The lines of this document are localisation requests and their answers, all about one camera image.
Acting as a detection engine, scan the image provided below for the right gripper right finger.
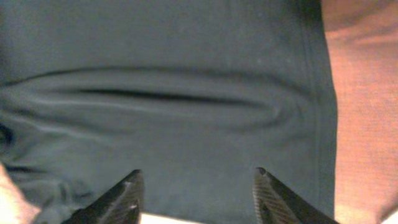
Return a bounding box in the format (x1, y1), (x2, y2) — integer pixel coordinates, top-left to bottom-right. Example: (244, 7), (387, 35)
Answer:
(252, 167), (338, 224)

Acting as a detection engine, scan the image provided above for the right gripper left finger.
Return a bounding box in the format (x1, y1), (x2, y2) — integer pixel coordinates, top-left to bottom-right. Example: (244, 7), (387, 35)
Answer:
(64, 170), (144, 224)

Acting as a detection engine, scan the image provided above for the black t-shirt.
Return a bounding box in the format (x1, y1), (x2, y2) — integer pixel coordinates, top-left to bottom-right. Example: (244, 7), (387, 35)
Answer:
(1, 0), (337, 223)

